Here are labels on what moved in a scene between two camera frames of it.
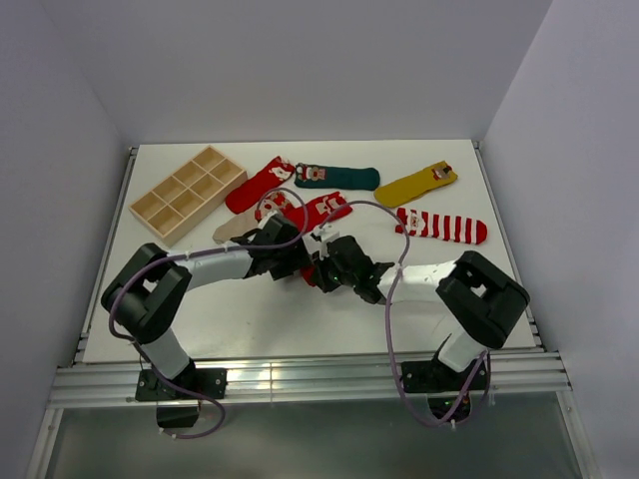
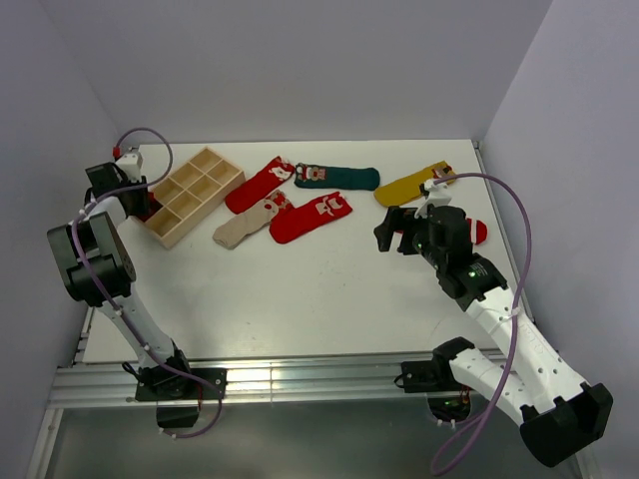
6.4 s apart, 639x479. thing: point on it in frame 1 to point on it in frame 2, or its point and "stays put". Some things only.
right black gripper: x=320 y=273 to x=397 y=218
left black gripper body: x=283 y=254 to x=127 y=183
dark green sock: x=367 y=179 stays put
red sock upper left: x=252 y=191 stays put
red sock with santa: x=307 y=272 to x=145 y=218
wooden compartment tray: x=190 y=197 stays put
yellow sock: x=407 y=189 stays put
